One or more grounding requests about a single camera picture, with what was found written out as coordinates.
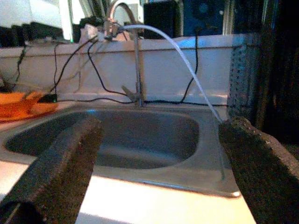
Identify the steel gooseneck faucet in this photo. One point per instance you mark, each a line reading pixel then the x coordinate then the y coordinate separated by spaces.
pixel 138 70

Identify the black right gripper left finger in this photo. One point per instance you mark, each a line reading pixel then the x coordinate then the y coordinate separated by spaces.
pixel 58 175

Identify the black kitchen appliance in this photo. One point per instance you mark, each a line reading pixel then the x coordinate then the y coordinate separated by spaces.
pixel 280 70

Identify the orange bowl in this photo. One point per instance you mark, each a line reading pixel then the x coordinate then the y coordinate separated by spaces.
pixel 11 102

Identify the stainless steel kitchen sink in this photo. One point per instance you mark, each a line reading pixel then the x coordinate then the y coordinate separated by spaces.
pixel 144 140

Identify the black rectangular box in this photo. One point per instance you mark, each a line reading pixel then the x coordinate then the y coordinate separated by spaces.
pixel 161 18

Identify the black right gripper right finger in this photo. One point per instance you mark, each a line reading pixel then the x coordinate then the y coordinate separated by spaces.
pixel 261 182

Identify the black power adapter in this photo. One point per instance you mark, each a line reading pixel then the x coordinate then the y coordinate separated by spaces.
pixel 47 98

